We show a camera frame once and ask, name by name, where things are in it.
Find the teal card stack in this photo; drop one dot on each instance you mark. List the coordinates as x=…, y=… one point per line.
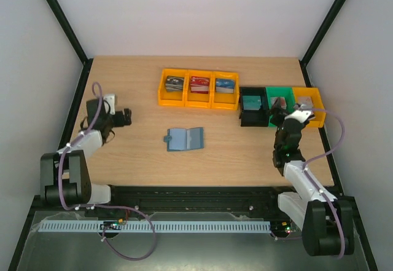
x=252, y=103

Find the blue card stack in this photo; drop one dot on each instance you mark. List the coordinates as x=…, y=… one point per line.
x=225, y=85

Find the red circles credit card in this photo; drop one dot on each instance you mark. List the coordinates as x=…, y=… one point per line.
x=277, y=102

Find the far right orange bin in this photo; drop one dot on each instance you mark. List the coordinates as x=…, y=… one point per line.
x=319, y=120

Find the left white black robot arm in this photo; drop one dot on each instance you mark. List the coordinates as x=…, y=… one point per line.
x=64, y=176

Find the light blue cable duct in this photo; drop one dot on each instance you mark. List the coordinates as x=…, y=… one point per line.
x=161, y=227

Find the teal leather card holder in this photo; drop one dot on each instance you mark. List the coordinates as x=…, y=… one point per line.
x=184, y=139

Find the right black frame post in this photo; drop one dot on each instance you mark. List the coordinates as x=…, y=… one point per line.
x=322, y=31

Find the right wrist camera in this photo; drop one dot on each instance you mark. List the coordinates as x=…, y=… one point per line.
x=303, y=113

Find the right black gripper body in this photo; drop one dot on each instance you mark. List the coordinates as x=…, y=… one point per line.
x=283, y=116

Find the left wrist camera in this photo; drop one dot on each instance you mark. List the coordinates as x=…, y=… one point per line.
x=110, y=101

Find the black frame post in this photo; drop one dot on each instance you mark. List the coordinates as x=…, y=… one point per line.
x=322, y=31
x=68, y=31

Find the black card stack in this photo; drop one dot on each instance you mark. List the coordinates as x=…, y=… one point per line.
x=174, y=84

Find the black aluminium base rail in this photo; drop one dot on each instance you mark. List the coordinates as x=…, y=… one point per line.
x=253, y=202

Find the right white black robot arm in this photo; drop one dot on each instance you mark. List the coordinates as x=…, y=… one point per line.
x=326, y=222

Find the white pink card stack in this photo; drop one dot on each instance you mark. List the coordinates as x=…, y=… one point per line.
x=305, y=100

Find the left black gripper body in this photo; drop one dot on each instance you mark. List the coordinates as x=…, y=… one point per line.
x=121, y=122

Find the green bin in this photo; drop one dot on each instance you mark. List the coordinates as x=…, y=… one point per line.
x=286, y=92

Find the left black frame post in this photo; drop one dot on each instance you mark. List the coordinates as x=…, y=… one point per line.
x=68, y=31

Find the red white card stack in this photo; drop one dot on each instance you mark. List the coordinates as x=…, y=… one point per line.
x=282, y=103

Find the black bin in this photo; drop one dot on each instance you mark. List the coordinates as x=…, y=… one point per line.
x=254, y=118

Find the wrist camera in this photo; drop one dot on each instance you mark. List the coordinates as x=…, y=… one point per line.
x=110, y=101
x=303, y=113

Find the orange bin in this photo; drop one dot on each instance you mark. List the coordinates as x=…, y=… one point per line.
x=227, y=101
x=319, y=120
x=199, y=94
x=174, y=99

